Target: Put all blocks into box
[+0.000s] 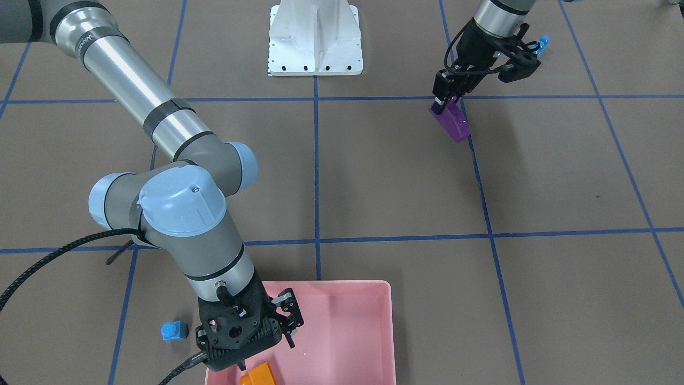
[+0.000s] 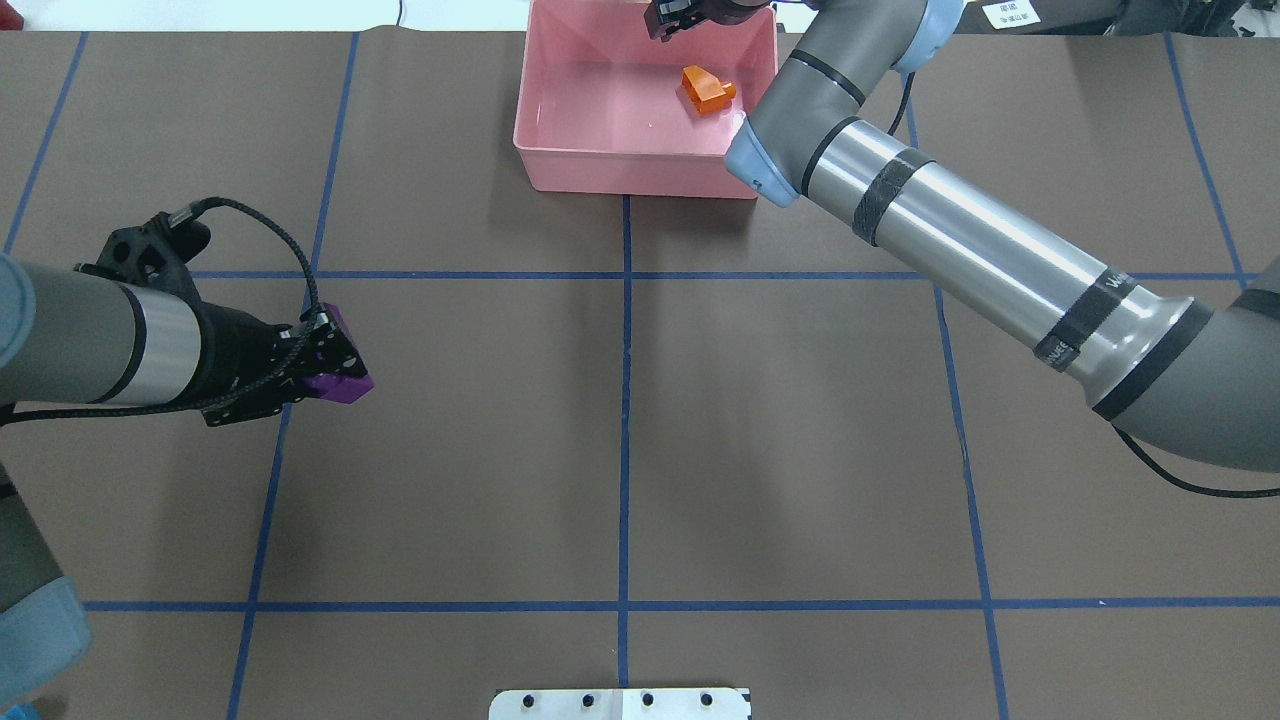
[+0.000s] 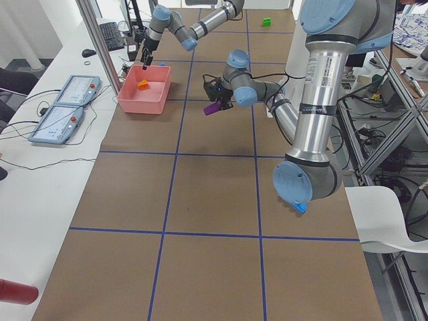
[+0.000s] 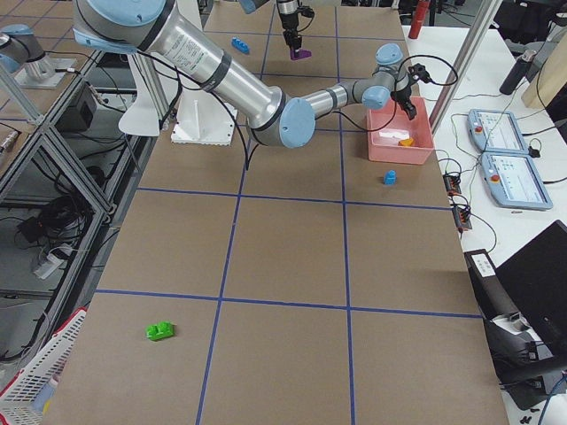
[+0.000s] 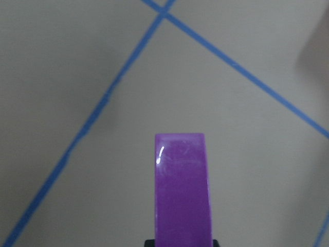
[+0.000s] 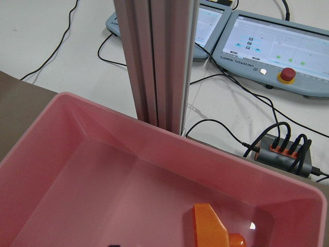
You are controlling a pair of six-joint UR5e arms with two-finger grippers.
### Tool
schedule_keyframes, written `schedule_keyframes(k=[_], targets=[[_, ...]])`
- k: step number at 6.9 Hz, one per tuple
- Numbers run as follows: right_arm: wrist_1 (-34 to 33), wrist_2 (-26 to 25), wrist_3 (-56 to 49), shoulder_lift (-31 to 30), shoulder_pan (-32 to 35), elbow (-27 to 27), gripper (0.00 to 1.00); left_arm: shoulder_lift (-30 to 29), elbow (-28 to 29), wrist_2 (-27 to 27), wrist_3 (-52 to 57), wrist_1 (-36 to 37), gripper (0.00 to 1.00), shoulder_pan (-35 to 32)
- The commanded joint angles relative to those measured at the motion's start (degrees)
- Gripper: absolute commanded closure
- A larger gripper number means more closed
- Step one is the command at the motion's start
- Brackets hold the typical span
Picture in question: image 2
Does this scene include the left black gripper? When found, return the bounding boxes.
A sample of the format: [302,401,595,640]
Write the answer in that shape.
[195,305,366,427]

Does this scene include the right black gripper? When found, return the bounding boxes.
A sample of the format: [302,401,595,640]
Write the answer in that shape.
[645,0,772,42]

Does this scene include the purple wedge block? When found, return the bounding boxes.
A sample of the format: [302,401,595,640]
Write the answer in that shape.
[296,302,374,404]

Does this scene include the orange block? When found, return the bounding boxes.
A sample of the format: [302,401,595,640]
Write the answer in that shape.
[680,65,739,117]

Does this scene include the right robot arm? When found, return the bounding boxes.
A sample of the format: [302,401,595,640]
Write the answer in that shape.
[724,1,1279,473]

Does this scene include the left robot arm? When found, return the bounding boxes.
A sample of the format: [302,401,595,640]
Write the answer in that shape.
[1,256,372,708]

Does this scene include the pink plastic box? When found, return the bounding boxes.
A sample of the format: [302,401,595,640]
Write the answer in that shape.
[513,1,780,200]

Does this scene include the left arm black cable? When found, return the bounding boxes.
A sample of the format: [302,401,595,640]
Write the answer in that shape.
[0,197,323,427]

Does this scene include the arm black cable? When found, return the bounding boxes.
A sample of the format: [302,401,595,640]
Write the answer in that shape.
[0,197,323,427]
[900,70,1280,498]

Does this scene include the white camera pedestal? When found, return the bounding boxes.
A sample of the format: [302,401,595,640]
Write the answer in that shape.
[486,687,753,719]

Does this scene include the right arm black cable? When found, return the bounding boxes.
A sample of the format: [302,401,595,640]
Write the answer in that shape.
[900,70,1280,498]

